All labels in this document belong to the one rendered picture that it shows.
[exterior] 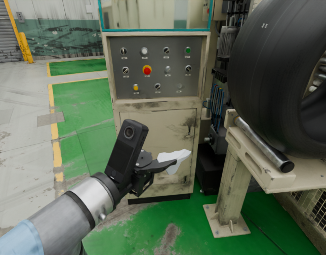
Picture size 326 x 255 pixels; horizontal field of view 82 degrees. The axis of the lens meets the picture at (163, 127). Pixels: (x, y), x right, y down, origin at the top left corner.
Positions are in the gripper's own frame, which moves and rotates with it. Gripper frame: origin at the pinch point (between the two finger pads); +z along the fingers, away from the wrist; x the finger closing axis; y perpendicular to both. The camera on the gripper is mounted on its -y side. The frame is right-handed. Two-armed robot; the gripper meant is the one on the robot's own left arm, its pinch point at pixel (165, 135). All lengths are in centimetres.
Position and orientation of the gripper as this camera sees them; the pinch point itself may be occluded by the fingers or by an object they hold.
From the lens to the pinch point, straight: 47.1
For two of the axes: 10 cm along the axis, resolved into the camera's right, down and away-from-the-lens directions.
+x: 8.1, 4.0, -4.3
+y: -1.1, 8.3, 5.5
